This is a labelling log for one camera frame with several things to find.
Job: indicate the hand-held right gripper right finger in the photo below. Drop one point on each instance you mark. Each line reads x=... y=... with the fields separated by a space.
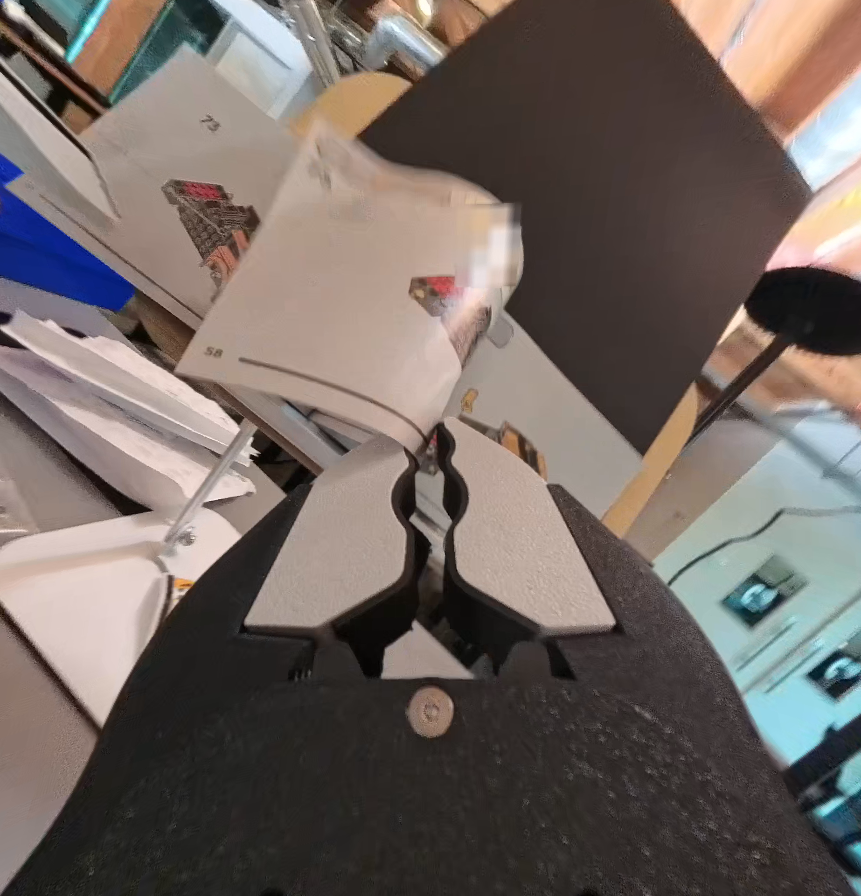
x=528 y=560

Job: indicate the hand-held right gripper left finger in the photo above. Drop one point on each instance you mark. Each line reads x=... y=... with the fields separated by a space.
x=332 y=553

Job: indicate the lego instruction booklet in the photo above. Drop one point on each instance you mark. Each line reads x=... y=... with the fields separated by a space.
x=318 y=315

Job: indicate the white book stand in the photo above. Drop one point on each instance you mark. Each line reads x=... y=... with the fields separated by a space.
x=67 y=595

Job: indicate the clear bag of dark pieces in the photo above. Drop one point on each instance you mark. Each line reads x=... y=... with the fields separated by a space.
x=0 y=490

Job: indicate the large black board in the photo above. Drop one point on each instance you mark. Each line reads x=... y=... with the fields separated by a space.
x=612 y=210

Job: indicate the black round disc on rod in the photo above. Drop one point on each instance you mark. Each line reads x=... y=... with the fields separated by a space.
x=815 y=311

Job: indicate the long blue plastic bin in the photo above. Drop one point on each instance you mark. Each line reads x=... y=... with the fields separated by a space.
x=39 y=259

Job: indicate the framed wall picture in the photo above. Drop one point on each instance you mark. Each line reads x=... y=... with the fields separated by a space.
x=763 y=593
x=843 y=665

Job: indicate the silver ventilation duct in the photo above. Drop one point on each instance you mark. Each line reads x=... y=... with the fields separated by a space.
x=402 y=38

